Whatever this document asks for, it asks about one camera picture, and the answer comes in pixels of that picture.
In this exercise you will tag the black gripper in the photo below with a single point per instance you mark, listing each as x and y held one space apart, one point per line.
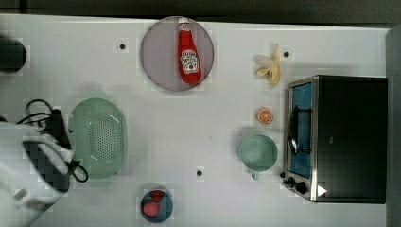
54 126

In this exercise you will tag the green oval strainer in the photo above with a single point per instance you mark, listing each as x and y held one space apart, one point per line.
99 136

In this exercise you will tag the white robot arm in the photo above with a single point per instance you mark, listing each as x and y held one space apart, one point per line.
35 169

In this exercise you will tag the black cylinder holder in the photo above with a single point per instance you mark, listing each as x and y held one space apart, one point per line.
12 55

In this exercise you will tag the red fruit toy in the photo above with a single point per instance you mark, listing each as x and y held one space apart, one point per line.
157 195
151 209

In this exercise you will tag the blue bowl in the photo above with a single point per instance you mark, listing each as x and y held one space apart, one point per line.
166 207

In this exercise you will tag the grey round plate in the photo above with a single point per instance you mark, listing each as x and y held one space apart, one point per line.
160 53

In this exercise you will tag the red ketchup bottle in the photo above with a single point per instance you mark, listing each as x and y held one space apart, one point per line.
188 57

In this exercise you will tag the orange slice toy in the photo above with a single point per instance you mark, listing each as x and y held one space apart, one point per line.
264 115

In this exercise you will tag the black toaster oven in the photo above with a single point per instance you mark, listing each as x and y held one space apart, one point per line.
336 139

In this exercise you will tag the green cup with handle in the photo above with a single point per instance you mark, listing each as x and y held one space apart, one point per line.
258 153

